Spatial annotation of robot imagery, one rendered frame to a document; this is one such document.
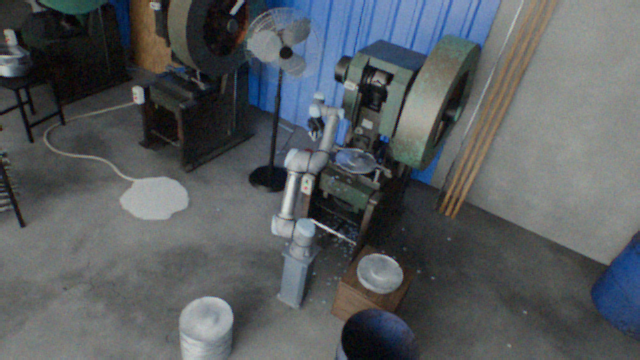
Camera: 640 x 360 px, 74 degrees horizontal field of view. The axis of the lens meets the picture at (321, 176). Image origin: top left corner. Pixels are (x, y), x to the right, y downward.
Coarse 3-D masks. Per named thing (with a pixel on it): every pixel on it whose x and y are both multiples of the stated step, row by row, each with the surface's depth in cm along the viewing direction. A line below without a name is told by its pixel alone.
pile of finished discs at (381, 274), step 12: (360, 264) 275; (372, 264) 277; (384, 264) 278; (396, 264) 280; (360, 276) 268; (372, 276) 269; (384, 276) 269; (396, 276) 272; (372, 288) 263; (384, 288) 262; (396, 288) 266
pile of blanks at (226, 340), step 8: (184, 336) 230; (224, 336) 233; (184, 344) 234; (192, 344) 229; (200, 344) 228; (208, 344) 229; (216, 344) 232; (224, 344) 239; (184, 352) 240; (192, 352) 234; (200, 352) 233; (208, 352) 233; (216, 352) 237; (224, 352) 244
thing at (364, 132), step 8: (368, 104) 285; (360, 112) 283; (368, 112) 280; (376, 112) 278; (360, 120) 286; (368, 120) 283; (376, 120) 280; (360, 128) 288; (368, 128) 286; (360, 136) 289; (368, 136) 289; (360, 144) 292; (368, 144) 290; (376, 144) 298
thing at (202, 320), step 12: (204, 300) 247; (216, 300) 249; (192, 312) 240; (204, 312) 241; (216, 312) 242; (180, 324) 233; (192, 324) 234; (204, 324) 235; (216, 324) 236; (228, 324) 238; (192, 336) 229; (204, 336) 230; (216, 336) 231
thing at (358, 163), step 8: (344, 152) 305; (352, 152) 307; (360, 152) 308; (336, 160) 294; (344, 160) 297; (352, 160) 297; (360, 160) 299; (368, 160) 302; (344, 168) 289; (352, 168) 291; (360, 168) 292; (368, 168) 294
